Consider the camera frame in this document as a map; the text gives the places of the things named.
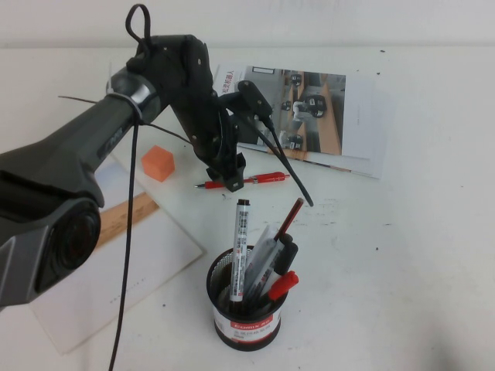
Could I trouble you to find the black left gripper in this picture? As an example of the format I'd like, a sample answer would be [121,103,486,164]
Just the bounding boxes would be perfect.
[205,96,248,193]

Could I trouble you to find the red gel pen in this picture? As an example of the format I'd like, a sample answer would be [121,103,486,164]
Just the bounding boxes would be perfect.
[193,172,292,191]

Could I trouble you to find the grey transparent pen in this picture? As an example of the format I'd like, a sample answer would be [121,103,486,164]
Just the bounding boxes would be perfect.
[243,227,283,298]

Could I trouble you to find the black mesh pen holder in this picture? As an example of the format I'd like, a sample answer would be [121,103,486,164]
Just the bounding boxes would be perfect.
[206,245,289,353]

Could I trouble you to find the white marker with dark cap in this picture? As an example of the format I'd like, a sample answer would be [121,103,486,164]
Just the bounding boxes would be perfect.
[227,199,251,310]

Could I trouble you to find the orange foam cube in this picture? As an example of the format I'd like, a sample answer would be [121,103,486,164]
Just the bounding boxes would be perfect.
[141,145,176,184]

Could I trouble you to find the red and black pencil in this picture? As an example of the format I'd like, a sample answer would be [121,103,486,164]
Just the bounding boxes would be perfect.
[275,198,305,239]

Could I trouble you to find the black capped marker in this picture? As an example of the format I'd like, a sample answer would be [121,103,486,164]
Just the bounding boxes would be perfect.
[272,233,299,275]

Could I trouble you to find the brochure with desert vehicle photo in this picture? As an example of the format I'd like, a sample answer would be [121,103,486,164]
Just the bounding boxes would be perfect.
[30,154,207,356]

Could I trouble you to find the red capped marker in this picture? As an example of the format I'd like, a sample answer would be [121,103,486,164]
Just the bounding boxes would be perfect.
[266,270,299,301]

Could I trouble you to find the white zip tie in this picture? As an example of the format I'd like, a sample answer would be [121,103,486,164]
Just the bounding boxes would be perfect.
[106,63,146,127]

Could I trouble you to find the stack of office brochures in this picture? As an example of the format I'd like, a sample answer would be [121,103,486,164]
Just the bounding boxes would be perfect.
[237,69,387,180]

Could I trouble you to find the thick black camera cable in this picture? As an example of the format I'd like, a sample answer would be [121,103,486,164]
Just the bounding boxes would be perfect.
[247,114,314,209]

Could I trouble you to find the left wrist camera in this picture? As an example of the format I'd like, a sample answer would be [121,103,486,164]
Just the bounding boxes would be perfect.
[216,80,274,117]

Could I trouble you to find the thin black cable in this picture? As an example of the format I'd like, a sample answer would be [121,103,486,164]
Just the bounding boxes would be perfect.
[108,2,152,371]

